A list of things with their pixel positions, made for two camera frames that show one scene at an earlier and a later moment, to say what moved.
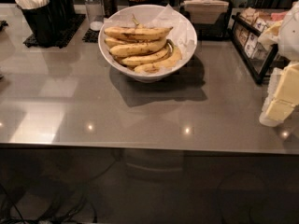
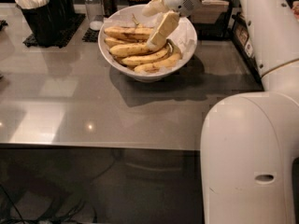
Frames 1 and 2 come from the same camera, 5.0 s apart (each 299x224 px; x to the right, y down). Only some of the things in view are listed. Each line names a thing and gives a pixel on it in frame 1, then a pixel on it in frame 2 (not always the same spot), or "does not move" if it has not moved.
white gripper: x=290 y=36 to x=178 y=0
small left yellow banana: x=111 y=42 does not move
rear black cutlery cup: x=62 y=7 does not move
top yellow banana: x=136 y=35 does not move
